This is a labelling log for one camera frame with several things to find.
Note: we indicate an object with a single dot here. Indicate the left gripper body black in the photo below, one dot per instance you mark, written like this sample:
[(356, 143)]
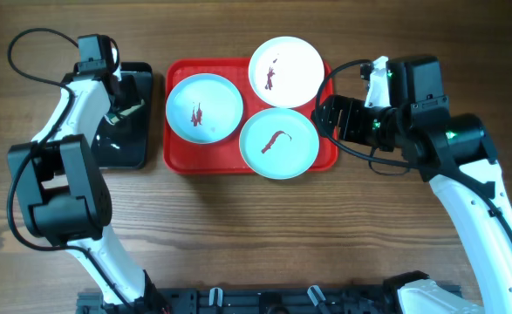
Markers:
[(131, 98)]

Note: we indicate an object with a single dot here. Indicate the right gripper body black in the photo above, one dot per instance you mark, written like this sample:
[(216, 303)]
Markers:
[(373, 123)]

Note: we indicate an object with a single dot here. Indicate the green yellow sponge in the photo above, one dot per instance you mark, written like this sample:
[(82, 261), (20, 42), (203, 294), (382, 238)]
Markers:
[(114, 118)]

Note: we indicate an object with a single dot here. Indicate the light blue plate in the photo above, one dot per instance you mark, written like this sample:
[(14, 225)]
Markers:
[(204, 108)]

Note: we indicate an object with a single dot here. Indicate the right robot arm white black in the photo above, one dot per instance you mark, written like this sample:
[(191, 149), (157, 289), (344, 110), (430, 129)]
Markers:
[(406, 108)]

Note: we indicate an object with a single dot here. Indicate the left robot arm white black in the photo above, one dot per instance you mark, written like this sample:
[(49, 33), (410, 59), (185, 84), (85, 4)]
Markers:
[(58, 199)]

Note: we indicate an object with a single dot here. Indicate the black plastic tray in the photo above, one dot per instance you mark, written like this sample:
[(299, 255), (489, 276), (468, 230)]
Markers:
[(125, 144)]

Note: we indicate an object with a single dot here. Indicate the red plastic tray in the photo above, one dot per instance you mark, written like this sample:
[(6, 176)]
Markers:
[(224, 157)]

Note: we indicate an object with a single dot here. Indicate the light green plate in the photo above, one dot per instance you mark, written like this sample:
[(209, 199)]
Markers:
[(279, 144)]

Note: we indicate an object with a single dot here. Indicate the white plate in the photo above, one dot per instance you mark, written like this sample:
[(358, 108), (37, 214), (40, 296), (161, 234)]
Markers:
[(286, 72)]

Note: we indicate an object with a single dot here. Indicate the black mounting rail base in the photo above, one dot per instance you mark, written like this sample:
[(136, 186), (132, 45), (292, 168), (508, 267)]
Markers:
[(352, 299)]

